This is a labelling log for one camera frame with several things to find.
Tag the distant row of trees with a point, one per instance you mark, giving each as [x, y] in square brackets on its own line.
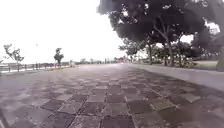
[100, 61]

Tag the checkered brick paved path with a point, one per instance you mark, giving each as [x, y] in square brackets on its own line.
[100, 100]

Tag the small slender tree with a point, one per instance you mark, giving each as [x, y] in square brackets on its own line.
[59, 56]
[15, 55]

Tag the row of large dark trees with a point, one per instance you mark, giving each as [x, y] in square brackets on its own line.
[150, 20]

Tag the low fence with posts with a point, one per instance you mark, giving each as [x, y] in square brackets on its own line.
[33, 66]

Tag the pale concrete kerb strip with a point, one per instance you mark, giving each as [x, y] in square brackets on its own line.
[193, 76]

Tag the grass strip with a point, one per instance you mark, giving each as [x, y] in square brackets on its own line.
[206, 64]

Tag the large tree with thick trunk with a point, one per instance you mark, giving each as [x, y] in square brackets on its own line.
[221, 63]

